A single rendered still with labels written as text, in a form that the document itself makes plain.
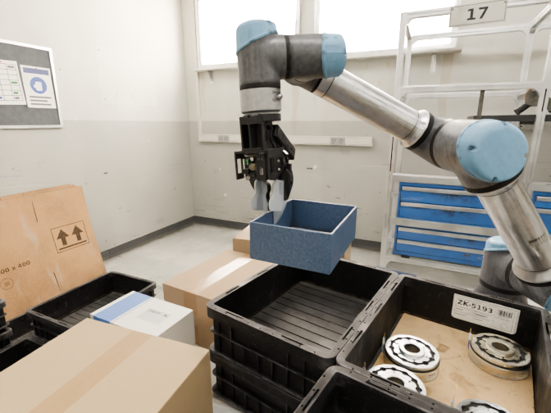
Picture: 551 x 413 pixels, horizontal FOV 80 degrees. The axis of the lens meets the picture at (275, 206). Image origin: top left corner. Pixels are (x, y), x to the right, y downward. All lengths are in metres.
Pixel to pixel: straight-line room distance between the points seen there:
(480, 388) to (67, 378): 0.72
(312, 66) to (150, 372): 0.59
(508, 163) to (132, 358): 0.78
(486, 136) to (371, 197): 2.82
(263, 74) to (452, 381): 0.66
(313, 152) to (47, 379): 3.21
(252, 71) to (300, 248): 0.31
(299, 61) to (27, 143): 2.73
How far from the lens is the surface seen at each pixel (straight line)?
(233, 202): 4.14
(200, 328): 0.98
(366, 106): 0.79
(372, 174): 3.48
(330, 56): 0.64
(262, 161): 0.58
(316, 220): 0.75
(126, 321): 0.84
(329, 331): 0.84
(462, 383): 0.78
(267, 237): 0.58
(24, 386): 0.72
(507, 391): 0.81
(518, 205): 0.85
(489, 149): 0.75
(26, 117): 3.16
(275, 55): 0.61
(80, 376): 0.69
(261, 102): 0.60
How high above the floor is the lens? 1.30
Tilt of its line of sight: 14 degrees down
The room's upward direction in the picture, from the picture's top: straight up
